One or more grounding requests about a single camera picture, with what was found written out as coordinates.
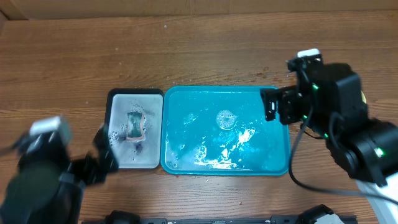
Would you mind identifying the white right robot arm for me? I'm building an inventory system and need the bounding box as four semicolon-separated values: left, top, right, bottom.
260;57;397;223

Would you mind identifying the yellow plate with blue stain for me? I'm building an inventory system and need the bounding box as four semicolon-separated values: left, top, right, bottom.
361;91;367;104

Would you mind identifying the teal plastic tray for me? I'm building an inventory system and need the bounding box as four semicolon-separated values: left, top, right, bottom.
160;86;290;176

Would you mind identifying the pink and green sponge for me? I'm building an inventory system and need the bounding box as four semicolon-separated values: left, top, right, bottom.
126;111;145;141

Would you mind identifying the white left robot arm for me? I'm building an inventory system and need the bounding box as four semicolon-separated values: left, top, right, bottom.
1;125;118;224

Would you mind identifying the black tray with soapy water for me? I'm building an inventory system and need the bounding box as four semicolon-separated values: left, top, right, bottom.
105;88;164;169

